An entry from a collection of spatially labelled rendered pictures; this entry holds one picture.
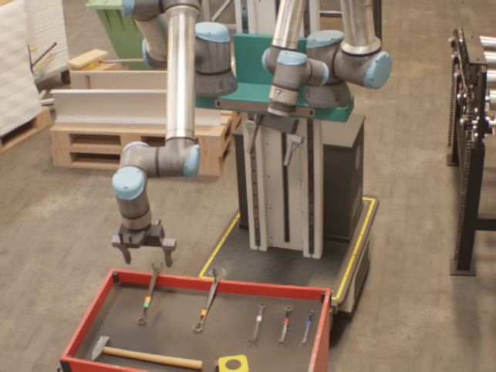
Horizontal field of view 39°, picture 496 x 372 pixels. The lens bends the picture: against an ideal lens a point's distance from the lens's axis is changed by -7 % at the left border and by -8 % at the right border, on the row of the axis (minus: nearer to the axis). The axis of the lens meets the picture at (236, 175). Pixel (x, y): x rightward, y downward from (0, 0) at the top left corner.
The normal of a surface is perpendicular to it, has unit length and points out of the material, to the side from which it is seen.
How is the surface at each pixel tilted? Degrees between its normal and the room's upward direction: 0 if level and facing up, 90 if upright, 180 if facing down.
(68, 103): 90
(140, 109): 90
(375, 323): 0
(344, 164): 90
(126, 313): 0
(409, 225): 0
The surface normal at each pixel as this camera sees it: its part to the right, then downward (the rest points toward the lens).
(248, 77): -0.33, 0.48
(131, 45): -0.33, 0.70
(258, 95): -0.06, -0.87
